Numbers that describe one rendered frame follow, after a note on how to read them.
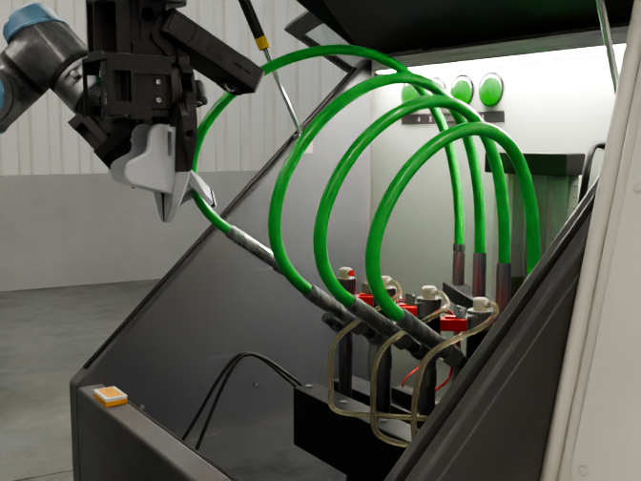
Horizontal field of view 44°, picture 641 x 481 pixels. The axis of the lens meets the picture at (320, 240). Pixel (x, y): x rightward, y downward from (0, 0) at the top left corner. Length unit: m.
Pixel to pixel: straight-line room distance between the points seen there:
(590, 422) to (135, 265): 7.02
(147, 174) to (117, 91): 0.08
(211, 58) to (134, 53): 0.07
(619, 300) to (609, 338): 0.04
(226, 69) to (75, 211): 6.73
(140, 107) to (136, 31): 0.07
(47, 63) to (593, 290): 0.74
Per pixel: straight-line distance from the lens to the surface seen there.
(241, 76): 0.78
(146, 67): 0.73
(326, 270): 0.81
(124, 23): 0.75
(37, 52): 1.14
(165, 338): 1.27
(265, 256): 1.08
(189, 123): 0.73
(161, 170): 0.75
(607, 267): 0.77
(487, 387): 0.73
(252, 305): 1.33
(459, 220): 1.15
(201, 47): 0.76
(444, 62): 1.26
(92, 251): 7.54
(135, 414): 1.10
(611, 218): 0.78
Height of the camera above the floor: 1.31
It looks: 7 degrees down
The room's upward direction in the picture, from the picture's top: straight up
